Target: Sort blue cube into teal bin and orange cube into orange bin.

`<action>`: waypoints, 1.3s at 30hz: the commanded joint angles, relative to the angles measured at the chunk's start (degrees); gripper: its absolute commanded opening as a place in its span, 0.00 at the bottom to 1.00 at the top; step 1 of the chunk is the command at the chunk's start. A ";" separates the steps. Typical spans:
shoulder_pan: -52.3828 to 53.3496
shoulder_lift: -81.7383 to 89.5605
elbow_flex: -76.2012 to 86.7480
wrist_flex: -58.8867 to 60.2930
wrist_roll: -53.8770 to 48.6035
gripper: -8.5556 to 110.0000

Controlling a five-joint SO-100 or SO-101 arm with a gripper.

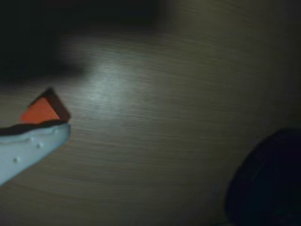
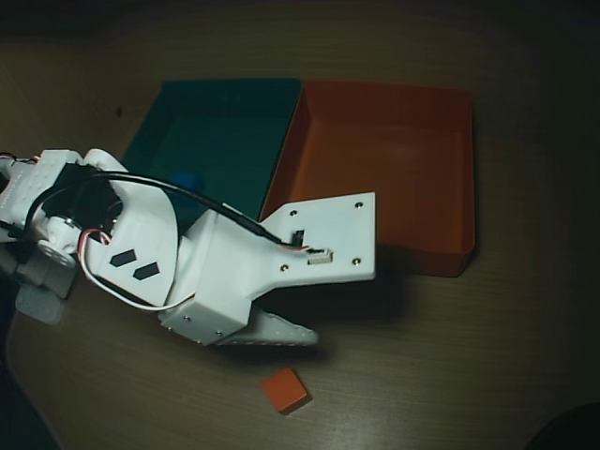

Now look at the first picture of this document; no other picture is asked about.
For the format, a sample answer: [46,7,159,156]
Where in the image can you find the orange cube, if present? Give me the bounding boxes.
[19,87,71,126]

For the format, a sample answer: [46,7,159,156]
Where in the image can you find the dark round object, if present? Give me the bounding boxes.
[224,128,301,226]

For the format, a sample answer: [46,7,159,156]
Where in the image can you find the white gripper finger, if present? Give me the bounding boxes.
[0,120,71,187]

